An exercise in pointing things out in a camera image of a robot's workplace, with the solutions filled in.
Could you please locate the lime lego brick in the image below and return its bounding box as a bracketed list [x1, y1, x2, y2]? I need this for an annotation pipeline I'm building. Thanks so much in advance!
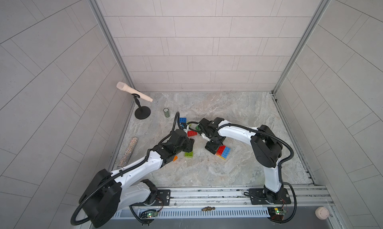
[184, 152, 193, 158]

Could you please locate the red lego brick long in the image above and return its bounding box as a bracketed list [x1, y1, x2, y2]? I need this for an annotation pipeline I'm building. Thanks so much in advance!
[216, 145, 226, 155]

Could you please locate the light blue lego brick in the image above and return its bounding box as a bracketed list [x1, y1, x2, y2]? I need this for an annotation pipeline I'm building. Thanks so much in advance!
[221, 147, 231, 157]

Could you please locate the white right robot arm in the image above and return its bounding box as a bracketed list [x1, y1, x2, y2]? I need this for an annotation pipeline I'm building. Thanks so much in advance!
[197, 117, 283, 193]

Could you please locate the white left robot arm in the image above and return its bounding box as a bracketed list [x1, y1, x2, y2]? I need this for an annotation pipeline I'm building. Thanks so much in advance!
[70, 129, 194, 228]

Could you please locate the red lego brick left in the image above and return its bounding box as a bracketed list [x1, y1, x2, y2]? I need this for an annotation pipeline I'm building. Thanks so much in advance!
[187, 131, 198, 137]

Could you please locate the green battery cell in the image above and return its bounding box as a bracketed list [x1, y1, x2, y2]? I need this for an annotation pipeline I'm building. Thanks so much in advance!
[163, 108, 170, 118]

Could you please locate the black microphone stand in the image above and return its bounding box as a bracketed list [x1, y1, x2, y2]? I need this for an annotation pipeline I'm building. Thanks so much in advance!
[132, 93, 151, 120]

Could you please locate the glittery silver stick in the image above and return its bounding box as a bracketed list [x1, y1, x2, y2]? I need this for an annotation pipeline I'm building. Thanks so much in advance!
[117, 137, 139, 168]

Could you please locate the brass fitting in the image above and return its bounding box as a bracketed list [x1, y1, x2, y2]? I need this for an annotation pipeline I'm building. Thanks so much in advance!
[202, 206, 215, 212]

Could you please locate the left circuit board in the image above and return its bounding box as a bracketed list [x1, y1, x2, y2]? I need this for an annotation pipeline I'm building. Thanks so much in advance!
[140, 209, 159, 220]

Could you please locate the circuit board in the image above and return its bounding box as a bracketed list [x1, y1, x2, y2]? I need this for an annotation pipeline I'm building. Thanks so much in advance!
[140, 209, 159, 220]
[267, 207, 288, 222]

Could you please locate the beige microphone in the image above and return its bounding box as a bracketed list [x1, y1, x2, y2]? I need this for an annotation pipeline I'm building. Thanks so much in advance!
[116, 81, 153, 102]

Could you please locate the right circuit board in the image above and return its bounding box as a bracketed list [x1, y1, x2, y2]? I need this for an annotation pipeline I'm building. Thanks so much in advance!
[267, 207, 288, 222]

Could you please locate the pink round knob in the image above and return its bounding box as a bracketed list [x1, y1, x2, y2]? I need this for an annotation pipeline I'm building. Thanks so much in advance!
[315, 207, 330, 220]

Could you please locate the metal corner profile left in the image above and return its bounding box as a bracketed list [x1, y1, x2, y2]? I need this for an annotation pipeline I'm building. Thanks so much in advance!
[87, 0, 135, 88]

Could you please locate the metal corner profile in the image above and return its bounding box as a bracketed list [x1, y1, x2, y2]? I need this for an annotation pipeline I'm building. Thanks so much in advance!
[272, 0, 331, 95]
[87, 0, 135, 88]

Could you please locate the metal corner profile right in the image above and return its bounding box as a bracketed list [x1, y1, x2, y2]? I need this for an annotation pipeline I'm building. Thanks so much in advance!
[272, 0, 331, 95]

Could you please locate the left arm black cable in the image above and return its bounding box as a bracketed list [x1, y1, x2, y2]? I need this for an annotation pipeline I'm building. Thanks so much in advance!
[70, 111, 181, 226]

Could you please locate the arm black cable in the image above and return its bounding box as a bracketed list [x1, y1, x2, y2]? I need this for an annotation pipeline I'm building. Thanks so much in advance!
[186, 121, 297, 224]
[70, 111, 181, 226]

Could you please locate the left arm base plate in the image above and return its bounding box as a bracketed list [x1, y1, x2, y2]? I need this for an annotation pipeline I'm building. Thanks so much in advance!
[133, 190, 171, 207]

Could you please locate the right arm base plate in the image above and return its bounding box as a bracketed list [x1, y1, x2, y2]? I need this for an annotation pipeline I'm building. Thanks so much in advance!
[247, 187, 291, 205]

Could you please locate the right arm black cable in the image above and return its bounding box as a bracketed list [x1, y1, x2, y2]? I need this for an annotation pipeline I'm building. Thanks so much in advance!
[186, 121, 297, 224]

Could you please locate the aluminium rail frame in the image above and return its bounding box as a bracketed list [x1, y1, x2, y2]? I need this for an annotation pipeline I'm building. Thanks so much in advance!
[79, 185, 345, 229]

